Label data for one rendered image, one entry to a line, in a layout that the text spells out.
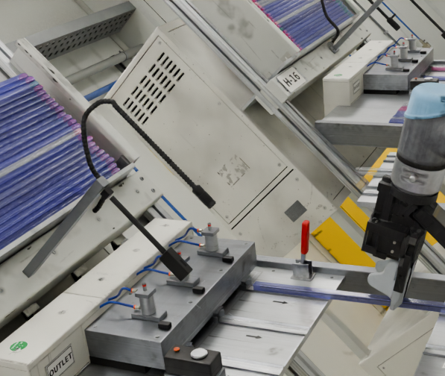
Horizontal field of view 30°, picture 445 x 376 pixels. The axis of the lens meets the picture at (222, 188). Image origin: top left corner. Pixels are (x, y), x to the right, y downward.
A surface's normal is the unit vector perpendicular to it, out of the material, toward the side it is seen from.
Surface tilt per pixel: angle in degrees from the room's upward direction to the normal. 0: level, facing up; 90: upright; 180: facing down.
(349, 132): 90
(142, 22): 90
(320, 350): 90
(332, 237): 90
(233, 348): 43
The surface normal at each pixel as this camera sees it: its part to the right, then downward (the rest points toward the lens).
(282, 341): -0.11, -0.93
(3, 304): 0.57, -0.59
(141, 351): -0.43, 0.37
